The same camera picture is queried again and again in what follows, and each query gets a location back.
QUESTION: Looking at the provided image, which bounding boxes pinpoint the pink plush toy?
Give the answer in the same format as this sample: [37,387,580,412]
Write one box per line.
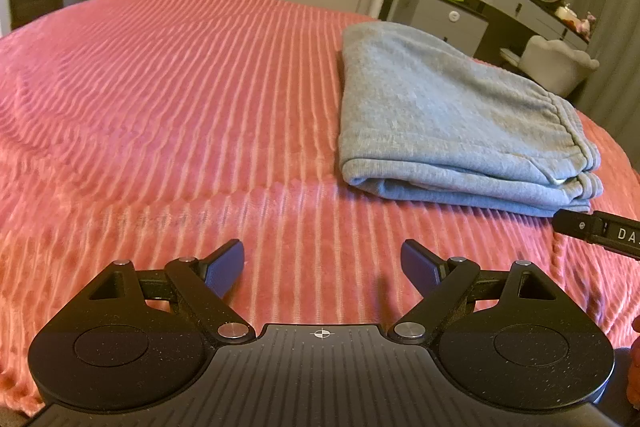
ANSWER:
[570,11,599,40]

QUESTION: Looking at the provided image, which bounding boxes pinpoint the grey pants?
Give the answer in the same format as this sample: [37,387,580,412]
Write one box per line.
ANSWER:
[338,22,605,218]

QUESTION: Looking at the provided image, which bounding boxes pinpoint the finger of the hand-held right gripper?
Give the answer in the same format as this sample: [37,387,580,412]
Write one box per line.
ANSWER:
[552,207,604,251]

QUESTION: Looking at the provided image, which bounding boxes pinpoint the pink ribbed blanket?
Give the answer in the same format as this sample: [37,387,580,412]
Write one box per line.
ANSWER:
[0,0,640,427]

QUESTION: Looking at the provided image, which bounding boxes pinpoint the grey vanity dresser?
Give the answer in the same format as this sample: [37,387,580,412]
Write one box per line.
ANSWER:
[387,0,594,64]

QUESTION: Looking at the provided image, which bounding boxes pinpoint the grey curtain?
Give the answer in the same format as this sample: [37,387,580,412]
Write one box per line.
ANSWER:
[574,0,640,144]

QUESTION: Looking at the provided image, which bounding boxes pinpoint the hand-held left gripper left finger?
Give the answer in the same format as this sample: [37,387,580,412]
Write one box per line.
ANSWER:
[87,238,256,343]

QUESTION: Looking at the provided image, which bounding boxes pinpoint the white upholstered chair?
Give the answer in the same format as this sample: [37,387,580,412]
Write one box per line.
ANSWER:
[500,34,601,100]

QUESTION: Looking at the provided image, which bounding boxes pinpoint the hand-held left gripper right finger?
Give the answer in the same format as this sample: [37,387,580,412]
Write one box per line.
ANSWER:
[389,238,557,344]

